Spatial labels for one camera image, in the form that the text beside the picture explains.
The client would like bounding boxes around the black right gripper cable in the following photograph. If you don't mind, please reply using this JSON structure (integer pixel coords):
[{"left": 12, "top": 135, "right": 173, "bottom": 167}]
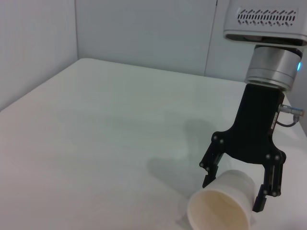
[{"left": 275, "top": 114, "right": 302, "bottom": 128}]

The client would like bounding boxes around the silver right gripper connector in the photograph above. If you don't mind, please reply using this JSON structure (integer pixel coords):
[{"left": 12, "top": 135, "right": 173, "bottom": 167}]
[{"left": 277, "top": 104, "right": 302, "bottom": 119}]

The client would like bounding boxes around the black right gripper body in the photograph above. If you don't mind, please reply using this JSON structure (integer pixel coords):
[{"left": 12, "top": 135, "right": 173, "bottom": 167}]
[{"left": 211, "top": 83, "right": 286, "bottom": 167}]

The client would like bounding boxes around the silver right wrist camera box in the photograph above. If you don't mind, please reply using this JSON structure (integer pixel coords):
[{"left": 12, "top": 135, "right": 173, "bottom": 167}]
[{"left": 223, "top": 0, "right": 307, "bottom": 46}]

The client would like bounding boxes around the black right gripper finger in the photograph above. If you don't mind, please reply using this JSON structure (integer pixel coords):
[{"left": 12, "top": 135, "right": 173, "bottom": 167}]
[
  {"left": 199, "top": 141, "right": 225, "bottom": 189},
  {"left": 252, "top": 163, "right": 285, "bottom": 213}
]

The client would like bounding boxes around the white paper cup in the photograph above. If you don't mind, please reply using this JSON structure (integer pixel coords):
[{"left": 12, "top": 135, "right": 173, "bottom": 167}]
[{"left": 187, "top": 169, "right": 257, "bottom": 230}]

